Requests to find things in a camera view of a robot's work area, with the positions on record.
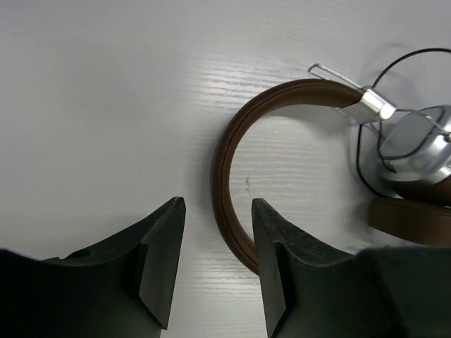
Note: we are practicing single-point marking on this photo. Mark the brown silver headphones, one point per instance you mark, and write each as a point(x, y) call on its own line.
point(417, 215)

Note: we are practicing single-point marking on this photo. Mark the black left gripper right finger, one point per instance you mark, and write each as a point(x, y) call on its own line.
point(310, 289)

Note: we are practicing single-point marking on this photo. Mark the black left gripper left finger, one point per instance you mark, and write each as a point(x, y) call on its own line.
point(121, 286)

